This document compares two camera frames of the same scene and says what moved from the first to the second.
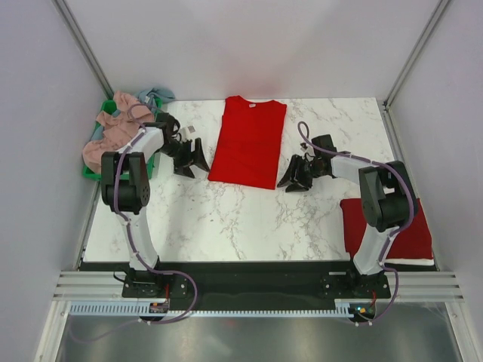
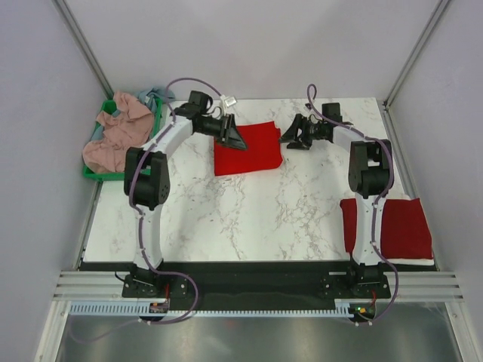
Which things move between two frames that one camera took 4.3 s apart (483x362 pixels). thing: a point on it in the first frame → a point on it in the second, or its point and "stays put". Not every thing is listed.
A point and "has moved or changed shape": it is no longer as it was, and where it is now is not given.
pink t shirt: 128,115 stays put
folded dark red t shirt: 413,242 stays put
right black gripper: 301,184 → 290,136
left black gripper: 197,157 → 229,134
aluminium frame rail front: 107,284 stays put
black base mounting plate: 254,286 stays put
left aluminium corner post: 85,48 stays put
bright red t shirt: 250,142 has moved or changed shape
